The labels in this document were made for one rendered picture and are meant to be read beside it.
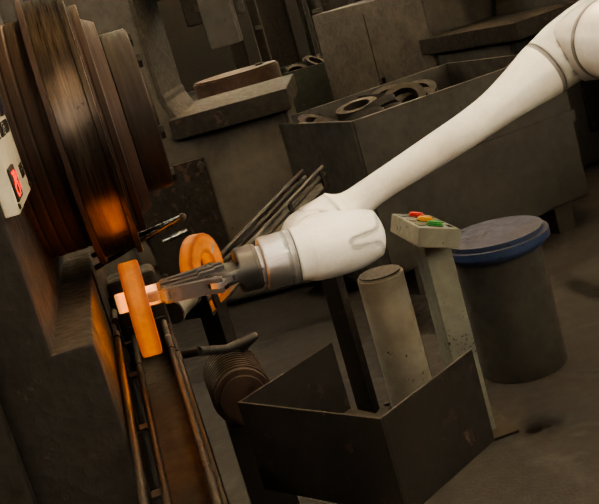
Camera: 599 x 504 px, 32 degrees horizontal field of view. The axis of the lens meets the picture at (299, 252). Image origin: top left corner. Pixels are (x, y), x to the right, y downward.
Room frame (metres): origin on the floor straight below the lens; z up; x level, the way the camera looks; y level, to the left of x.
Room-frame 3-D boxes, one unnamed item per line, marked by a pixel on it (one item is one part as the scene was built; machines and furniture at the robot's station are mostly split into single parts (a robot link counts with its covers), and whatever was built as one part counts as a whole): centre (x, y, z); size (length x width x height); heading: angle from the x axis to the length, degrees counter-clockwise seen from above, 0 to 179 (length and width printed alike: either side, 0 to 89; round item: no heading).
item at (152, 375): (1.82, 0.31, 0.66); 0.19 x 0.07 x 0.01; 8
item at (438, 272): (2.58, -0.33, 0.31); 0.24 x 0.16 x 0.62; 8
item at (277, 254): (1.64, 0.04, 0.83); 0.09 x 0.06 x 0.09; 8
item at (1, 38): (1.79, 0.38, 1.11); 0.47 x 0.10 x 0.47; 8
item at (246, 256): (1.63, 0.11, 0.84); 0.09 x 0.08 x 0.07; 98
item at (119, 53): (1.81, 0.20, 1.11); 0.28 x 0.06 x 0.28; 8
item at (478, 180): (4.41, -0.63, 0.39); 1.03 x 0.83 x 0.77; 113
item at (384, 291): (2.52, -0.18, 0.26); 0.12 x 0.12 x 0.52
